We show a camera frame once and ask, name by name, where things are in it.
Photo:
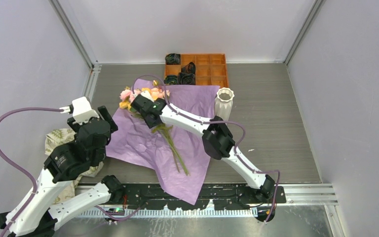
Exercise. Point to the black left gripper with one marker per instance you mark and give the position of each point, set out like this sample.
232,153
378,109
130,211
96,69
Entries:
105,112

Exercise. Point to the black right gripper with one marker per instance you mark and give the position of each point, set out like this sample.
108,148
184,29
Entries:
149,125

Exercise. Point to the yellow flower stem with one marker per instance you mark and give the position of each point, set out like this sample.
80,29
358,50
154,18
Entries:
124,105

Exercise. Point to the large pink rose stem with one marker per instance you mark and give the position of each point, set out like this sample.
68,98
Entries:
125,95

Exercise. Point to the purple wrapping paper sheet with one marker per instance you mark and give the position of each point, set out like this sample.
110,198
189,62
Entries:
135,143

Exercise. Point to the white ribbed ceramic vase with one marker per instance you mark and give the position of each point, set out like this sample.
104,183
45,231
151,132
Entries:
223,103

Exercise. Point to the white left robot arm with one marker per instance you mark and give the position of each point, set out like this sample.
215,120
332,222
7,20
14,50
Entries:
37,215

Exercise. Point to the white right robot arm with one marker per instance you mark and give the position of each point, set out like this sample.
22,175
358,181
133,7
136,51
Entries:
217,139

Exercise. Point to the small pale pink rose stem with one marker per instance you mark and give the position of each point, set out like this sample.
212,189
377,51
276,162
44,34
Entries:
164,130

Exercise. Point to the patterned cream cloth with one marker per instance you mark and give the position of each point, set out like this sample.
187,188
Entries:
59,137

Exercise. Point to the orange compartment tray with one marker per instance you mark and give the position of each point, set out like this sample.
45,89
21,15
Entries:
211,68

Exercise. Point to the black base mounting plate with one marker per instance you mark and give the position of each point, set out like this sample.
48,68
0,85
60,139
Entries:
222,196

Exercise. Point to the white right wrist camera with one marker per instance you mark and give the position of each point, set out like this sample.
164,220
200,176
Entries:
147,94

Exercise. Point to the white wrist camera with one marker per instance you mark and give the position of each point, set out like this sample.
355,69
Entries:
81,111
147,94

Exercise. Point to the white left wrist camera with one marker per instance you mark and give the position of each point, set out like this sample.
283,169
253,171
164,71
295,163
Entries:
81,111

